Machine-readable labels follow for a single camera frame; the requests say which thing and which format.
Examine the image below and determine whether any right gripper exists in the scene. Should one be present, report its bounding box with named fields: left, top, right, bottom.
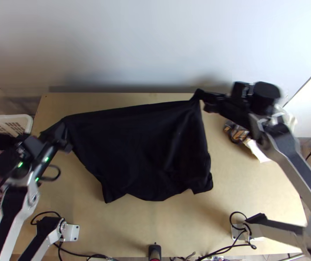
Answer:
left=198, top=89, right=255, bottom=129

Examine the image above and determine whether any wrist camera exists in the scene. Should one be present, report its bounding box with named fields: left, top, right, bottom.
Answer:
left=16, top=135, right=44, bottom=159
left=231, top=81, right=256, bottom=100

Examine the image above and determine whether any black t-shirt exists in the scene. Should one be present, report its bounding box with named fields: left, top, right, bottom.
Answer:
left=40, top=89, right=214, bottom=204

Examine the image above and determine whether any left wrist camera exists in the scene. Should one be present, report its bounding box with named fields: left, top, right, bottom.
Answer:
left=16, top=135, right=44, bottom=159

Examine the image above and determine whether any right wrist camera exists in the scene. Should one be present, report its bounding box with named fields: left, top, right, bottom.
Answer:
left=231, top=81, right=256, bottom=100

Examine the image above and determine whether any white laundry basket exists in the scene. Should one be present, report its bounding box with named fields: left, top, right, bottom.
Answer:
left=0, top=114, right=34, bottom=238

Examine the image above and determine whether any black camera stand post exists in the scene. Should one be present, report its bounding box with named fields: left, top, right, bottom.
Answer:
left=148, top=244, right=162, bottom=261

